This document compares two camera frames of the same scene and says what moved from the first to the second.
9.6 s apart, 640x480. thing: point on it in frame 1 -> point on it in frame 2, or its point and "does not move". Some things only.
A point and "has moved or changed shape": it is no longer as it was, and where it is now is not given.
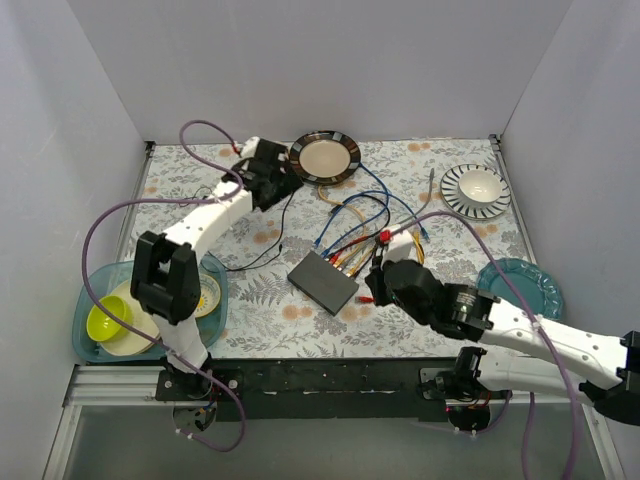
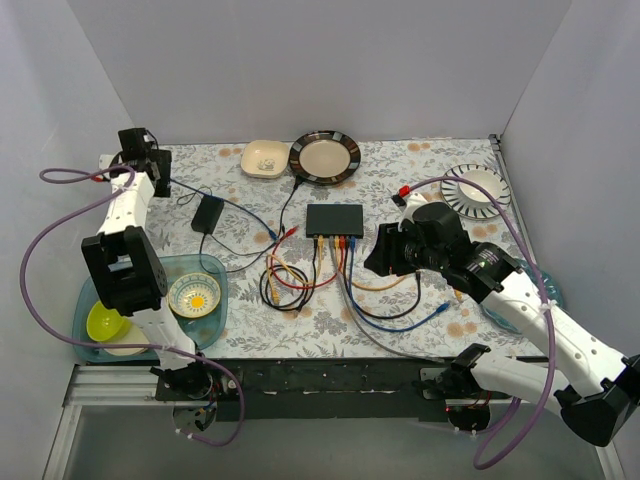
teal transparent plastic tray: [101, 274] does not move
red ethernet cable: [384, 238] has moved or changed shape
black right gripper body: [376, 278] -> [386, 250]
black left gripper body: [279, 179] -> [163, 171]
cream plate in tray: [129, 342] does not move
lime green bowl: [104, 327] does not move
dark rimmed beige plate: [325, 157] does not move
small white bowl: [479, 188] does not move
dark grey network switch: [321, 282] -> [334, 221]
